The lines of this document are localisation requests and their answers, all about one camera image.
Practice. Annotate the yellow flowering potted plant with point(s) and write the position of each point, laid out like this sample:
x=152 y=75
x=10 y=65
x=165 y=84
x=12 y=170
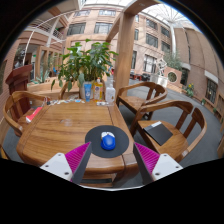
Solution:
x=190 y=90

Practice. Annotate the wooden armchair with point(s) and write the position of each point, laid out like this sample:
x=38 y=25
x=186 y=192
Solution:
x=173 y=143
x=63 y=95
x=11 y=123
x=2 y=153
x=133 y=101

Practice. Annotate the blue tube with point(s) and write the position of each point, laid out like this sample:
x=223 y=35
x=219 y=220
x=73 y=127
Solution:
x=88 y=92

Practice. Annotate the round black mouse pad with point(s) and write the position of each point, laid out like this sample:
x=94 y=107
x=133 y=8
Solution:
x=93 y=141

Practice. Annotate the dark wooden pedestal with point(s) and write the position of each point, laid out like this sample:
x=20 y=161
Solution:
x=18 y=78

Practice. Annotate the large green potted plant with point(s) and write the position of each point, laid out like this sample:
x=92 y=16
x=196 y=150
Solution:
x=85 y=61

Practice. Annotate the white abstract sculpture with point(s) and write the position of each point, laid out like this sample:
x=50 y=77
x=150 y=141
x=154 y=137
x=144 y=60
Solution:
x=160 y=71

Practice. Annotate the blue and white computer mouse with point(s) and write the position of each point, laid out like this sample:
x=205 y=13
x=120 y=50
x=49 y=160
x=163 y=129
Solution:
x=108 y=142

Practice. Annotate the black notebook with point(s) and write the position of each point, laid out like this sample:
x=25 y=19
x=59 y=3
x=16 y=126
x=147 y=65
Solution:
x=158 y=133

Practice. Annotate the spiky green agave plant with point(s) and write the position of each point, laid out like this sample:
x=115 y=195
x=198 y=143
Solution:
x=41 y=78

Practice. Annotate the white pump bottle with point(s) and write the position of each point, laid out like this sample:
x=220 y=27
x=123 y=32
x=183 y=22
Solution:
x=110 y=95

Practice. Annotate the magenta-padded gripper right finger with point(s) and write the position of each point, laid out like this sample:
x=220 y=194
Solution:
x=148 y=158

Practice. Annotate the red and white folded item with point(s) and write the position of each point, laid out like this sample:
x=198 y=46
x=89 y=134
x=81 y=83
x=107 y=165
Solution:
x=33 y=115

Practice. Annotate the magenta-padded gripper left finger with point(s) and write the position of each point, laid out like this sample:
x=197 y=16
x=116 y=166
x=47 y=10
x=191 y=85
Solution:
x=76 y=156

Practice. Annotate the yellow liquid bottle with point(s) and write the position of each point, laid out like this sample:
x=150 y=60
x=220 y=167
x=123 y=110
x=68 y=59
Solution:
x=98 y=91

